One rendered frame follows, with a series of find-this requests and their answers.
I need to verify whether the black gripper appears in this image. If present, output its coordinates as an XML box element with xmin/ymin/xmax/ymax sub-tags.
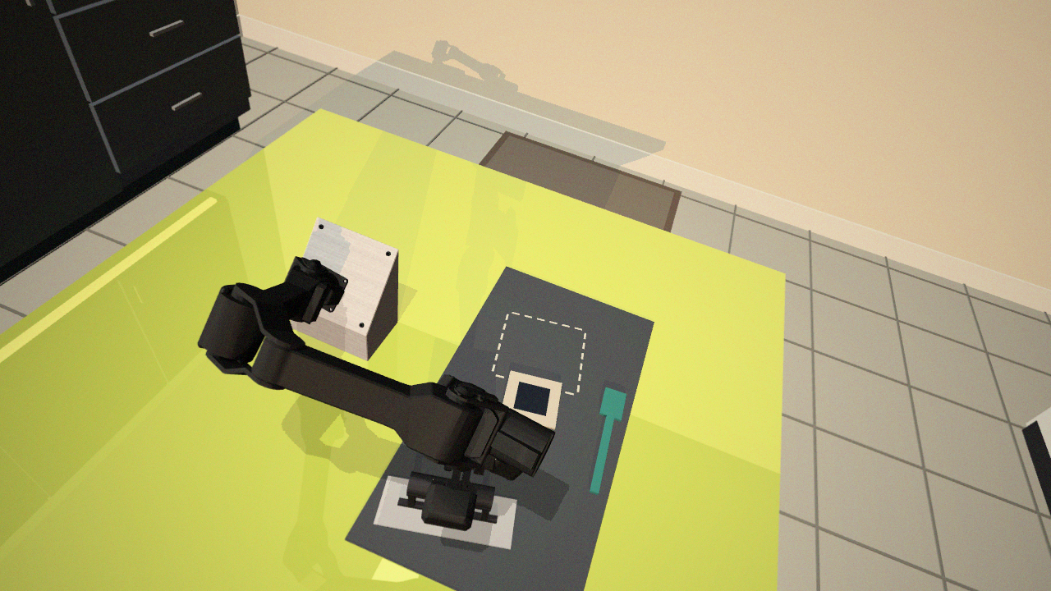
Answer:
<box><xmin>421</xmin><ymin>465</ymin><xmax>477</xmax><ymax>531</ymax></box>

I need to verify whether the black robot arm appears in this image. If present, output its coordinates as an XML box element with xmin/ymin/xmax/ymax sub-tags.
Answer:
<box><xmin>198</xmin><ymin>256</ymin><xmax>555</xmax><ymax>481</ymax></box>

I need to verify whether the cream square tile with dark centre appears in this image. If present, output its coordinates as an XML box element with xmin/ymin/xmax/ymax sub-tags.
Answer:
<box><xmin>503</xmin><ymin>371</ymin><xmax>562</xmax><ymax>430</ymax></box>

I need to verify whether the teal small trowel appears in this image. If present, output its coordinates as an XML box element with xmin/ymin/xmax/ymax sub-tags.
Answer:
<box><xmin>590</xmin><ymin>387</ymin><xmax>626</xmax><ymax>495</ymax></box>

